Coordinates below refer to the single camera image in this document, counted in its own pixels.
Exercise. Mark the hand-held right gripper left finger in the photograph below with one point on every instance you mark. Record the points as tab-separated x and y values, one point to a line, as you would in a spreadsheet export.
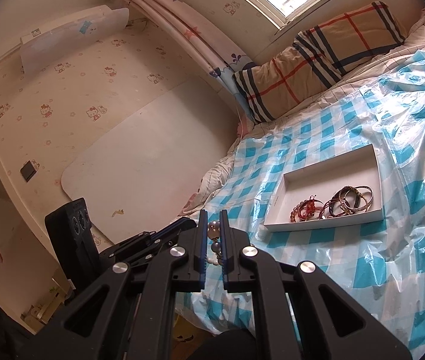
203	228

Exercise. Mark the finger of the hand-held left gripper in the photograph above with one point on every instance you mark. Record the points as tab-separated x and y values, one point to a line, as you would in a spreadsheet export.
167	230
137	255

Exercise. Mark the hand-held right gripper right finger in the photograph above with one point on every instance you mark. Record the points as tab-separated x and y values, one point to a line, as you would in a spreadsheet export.
226	228

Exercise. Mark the white shallow box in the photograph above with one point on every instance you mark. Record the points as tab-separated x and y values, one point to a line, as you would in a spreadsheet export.
328	172

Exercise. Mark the white foam board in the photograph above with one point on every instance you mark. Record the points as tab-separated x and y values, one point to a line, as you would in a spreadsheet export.
141	165

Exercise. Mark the plaid pillow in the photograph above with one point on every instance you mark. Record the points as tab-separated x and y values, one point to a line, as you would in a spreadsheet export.
272	78
355	30

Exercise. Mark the blue checkered plastic sheet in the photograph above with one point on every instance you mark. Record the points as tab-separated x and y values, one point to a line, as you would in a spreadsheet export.
404	270

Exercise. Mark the pink printed curtain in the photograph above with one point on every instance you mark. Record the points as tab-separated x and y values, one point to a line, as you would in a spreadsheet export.
197	26

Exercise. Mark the black wall switch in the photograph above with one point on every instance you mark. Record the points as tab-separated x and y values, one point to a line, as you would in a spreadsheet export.
28	171

